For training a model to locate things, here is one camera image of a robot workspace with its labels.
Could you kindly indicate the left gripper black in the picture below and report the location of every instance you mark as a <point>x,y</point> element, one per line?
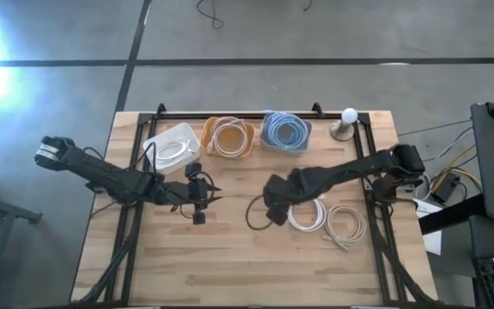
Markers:
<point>195,193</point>

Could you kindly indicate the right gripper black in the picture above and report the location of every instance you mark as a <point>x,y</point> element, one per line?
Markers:
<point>283,191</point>

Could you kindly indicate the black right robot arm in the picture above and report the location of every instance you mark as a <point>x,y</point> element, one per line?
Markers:
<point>358,167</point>

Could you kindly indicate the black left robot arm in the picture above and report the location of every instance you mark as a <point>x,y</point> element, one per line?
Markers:
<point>101,171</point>

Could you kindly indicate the light grey plastic bin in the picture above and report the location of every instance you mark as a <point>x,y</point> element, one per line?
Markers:
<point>283,152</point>

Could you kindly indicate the orange plastic bin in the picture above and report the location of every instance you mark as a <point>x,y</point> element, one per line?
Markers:
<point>230,139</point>

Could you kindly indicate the white plastic bin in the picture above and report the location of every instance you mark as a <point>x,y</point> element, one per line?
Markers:
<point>165,133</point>

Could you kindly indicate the white bulb on metal base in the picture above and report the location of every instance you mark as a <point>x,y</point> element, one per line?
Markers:
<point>343,131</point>

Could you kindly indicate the white paper sheet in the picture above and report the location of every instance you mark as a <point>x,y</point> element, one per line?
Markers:
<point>433,244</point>

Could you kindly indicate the black power adapter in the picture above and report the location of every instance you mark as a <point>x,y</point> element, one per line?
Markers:
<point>444,188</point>

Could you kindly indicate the black cart leg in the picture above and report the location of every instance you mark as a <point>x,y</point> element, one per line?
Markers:
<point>448,214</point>

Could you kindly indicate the black floor stand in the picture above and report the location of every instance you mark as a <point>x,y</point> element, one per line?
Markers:
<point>15,211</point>

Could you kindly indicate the black metal table frame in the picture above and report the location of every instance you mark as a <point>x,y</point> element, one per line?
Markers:
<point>230,116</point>

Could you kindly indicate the black frame clamp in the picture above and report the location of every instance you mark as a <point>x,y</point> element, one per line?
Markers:
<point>161,109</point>
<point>317,109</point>

